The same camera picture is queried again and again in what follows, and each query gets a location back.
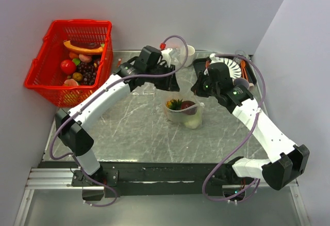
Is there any red plastic basket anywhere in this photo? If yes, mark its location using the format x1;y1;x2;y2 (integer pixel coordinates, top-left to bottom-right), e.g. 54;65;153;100
24;20;113;107

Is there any toy red apple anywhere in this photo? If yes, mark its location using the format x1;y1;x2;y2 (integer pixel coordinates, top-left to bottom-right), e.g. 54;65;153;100
60;59;76;75

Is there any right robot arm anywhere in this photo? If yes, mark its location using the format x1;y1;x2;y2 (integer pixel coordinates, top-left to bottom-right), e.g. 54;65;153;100
191;62;310;190

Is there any clear glass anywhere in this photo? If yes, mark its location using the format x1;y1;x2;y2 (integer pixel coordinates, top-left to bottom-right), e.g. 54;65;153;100
233;50;245;64

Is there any toy papaya slice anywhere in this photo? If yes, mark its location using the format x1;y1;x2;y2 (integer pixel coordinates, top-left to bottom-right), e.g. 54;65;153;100
63;40;104;55

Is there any beige purple mug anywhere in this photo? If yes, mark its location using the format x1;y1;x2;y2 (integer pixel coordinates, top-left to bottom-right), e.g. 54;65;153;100
233;77;254;90

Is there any toy pineapple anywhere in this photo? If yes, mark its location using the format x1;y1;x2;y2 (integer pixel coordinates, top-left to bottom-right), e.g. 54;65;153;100
166;99;183;110

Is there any toy green cabbage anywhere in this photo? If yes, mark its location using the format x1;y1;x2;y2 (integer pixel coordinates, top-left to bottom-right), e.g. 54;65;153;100
184;112;202;130

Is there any orange spoon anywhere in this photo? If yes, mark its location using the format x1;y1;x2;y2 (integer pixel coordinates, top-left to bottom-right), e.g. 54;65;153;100
240;60;249;80

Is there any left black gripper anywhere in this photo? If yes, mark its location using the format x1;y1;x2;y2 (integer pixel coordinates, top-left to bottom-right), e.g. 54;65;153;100
146;63;180;92

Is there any black tray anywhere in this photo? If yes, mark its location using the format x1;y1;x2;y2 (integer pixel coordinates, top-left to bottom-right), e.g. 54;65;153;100
193;53;257;85

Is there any toy peach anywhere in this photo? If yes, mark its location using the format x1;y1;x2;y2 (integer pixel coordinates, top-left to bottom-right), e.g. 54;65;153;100
78;54;92;63

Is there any black base frame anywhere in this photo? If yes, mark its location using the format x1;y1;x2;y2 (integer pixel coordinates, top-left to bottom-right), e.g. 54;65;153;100
71;158;256;198

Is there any crumpled clear bag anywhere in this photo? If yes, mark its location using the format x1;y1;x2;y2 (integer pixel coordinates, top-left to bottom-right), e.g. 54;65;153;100
170;46;189;65

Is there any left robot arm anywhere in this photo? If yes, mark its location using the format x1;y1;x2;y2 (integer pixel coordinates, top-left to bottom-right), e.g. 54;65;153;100
55;45;179;186

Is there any toy dark red fruit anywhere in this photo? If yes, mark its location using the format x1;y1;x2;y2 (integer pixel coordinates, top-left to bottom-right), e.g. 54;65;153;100
181;101;198;115

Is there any toy grapes bunch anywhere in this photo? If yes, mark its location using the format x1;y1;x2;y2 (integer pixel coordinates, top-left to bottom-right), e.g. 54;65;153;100
76;61;98;86

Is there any polka dot zip bag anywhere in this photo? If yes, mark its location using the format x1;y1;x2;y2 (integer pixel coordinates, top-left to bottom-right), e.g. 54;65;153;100
161;80;205;130

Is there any striped white plate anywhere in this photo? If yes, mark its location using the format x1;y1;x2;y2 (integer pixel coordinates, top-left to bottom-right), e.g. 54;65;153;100
209;55;242;79

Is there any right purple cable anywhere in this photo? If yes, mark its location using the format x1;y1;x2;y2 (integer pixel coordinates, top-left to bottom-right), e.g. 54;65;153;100
202;53;266;202

